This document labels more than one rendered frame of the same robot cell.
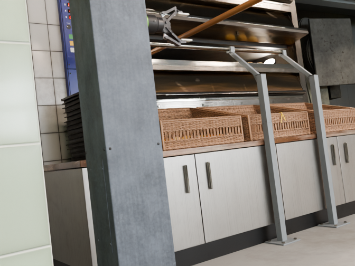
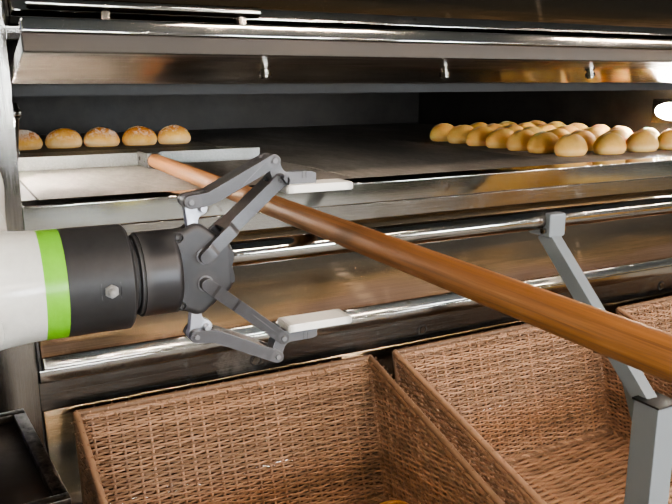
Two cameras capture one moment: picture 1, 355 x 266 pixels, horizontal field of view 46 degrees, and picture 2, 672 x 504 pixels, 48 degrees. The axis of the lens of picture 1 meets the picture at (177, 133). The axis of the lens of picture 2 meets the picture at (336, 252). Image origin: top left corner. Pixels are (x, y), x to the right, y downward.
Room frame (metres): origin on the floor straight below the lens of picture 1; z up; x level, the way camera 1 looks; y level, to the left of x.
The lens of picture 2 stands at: (1.40, -0.21, 1.36)
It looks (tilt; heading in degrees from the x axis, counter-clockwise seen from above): 13 degrees down; 7
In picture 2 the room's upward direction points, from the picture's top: straight up
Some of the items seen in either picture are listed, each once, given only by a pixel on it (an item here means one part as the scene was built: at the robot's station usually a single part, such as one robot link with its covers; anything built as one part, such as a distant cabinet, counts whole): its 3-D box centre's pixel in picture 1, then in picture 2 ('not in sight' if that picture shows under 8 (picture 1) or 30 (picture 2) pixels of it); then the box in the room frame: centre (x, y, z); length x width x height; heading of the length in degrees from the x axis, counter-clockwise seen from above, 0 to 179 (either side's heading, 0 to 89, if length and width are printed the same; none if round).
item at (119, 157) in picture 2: not in sight; (126, 151); (3.16, 0.53, 1.20); 0.55 x 0.36 x 0.03; 125
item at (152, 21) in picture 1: (148, 24); (97, 277); (2.00, 0.08, 1.20); 0.12 x 0.06 x 0.09; 35
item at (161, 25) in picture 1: (161, 25); (182, 269); (2.04, 0.01, 1.20); 0.09 x 0.07 x 0.08; 125
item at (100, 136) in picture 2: not in sight; (101, 136); (3.45, 0.72, 1.21); 0.10 x 0.07 x 0.05; 128
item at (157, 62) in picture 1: (214, 65); (485, 180); (2.99, -0.32, 1.16); 1.80 x 0.06 x 0.04; 125
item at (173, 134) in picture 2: not in sight; (173, 134); (3.57, 0.55, 1.21); 0.10 x 0.07 x 0.05; 122
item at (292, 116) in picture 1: (252, 120); (580, 431); (2.76, -0.50, 0.72); 0.56 x 0.49 x 0.28; 126
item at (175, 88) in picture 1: (218, 83); (490, 249); (2.97, -0.33, 1.02); 1.79 x 0.11 x 0.19; 125
